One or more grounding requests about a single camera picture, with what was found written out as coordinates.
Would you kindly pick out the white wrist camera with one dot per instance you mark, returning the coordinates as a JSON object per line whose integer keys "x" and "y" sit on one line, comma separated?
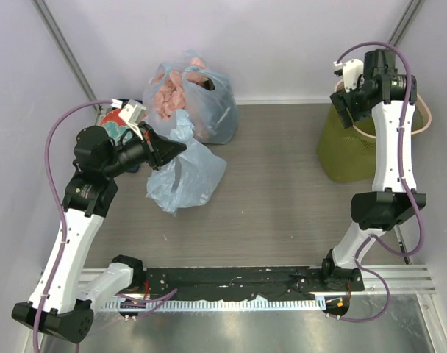
{"x": 131, "y": 113}
{"x": 350, "y": 71}

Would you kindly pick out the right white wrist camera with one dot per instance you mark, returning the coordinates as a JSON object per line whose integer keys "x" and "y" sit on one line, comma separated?
{"x": 350, "y": 71}

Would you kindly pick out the dark blue mat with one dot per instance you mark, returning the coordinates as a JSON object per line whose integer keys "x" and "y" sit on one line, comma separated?
{"x": 135, "y": 169}

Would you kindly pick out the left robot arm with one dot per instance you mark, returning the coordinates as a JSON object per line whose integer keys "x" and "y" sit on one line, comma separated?
{"x": 58, "y": 307}

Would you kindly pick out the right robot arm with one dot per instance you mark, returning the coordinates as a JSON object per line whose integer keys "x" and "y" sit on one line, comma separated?
{"x": 381, "y": 87}

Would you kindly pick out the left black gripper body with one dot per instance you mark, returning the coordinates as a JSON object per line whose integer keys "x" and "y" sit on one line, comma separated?
{"x": 133, "y": 151}

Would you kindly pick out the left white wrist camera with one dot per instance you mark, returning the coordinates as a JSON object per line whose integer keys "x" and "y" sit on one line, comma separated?
{"x": 131, "y": 113}

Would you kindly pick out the bag filled with pink trash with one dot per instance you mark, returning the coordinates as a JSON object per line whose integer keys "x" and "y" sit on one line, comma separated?
{"x": 189, "y": 85}

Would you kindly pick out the blue plastic bag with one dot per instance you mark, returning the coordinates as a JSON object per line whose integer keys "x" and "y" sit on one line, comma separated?
{"x": 190, "y": 179}

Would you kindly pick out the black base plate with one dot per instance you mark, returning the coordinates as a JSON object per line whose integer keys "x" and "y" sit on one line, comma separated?
{"x": 236, "y": 284}

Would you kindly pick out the white slotted cable duct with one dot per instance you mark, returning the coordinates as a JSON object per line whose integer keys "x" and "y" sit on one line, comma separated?
{"x": 259, "y": 304}

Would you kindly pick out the red floral plate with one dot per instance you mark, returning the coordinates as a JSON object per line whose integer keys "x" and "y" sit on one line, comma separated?
{"x": 114, "y": 125}

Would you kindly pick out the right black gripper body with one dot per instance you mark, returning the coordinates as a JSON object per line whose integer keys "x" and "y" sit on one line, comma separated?
{"x": 357, "y": 107}

